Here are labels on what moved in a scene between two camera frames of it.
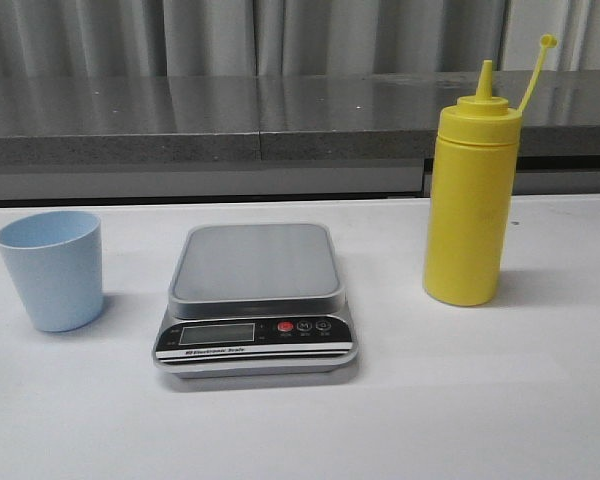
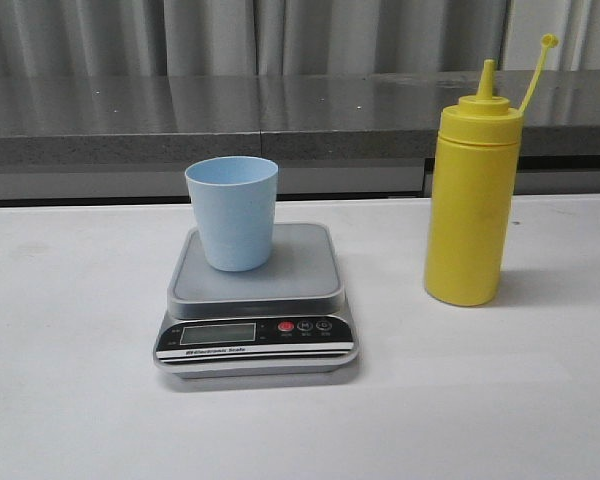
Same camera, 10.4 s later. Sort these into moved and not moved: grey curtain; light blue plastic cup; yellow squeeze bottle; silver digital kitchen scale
Moved: light blue plastic cup
Not moved: yellow squeeze bottle; grey curtain; silver digital kitchen scale
